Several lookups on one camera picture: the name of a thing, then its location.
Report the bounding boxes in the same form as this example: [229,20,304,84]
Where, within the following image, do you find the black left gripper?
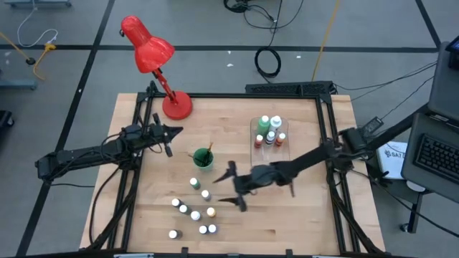
[147,113,185,159]

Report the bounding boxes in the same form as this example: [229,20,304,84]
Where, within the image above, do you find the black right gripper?
[212,161,280,213]

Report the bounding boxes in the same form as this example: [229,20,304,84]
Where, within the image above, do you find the clear plastic bin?
[249,115,291,168]

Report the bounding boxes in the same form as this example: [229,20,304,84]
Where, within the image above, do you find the large green paint bottle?
[256,115,271,137]

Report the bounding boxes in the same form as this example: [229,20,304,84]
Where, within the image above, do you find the large white paint bottle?
[268,115,283,134]

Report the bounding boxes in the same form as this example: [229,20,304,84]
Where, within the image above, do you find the green plastic cup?
[192,147,215,172]

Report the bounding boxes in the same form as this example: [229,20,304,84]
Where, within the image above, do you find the red desk lamp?
[120,14,194,121]

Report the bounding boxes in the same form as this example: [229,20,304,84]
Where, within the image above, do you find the black power adapter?
[359,115,384,135]

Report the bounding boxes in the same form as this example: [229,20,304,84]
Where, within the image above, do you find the white printed cardboard box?
[375,140,410,181]

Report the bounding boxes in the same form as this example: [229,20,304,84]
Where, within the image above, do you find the grey laptop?
[427,34,459,125]
[400,112,459,204]

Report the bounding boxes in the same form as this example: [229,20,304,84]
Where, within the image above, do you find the black aluminium frame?
[85,80,387,256]

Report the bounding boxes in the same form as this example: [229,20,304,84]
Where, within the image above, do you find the black coiled cable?
[253,46,283,80]

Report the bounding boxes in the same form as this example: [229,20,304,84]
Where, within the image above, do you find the yellow floor cable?
[0,31,57,81]

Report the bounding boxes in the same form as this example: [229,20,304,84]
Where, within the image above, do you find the yellow hanging cable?
[311,0,341,83]

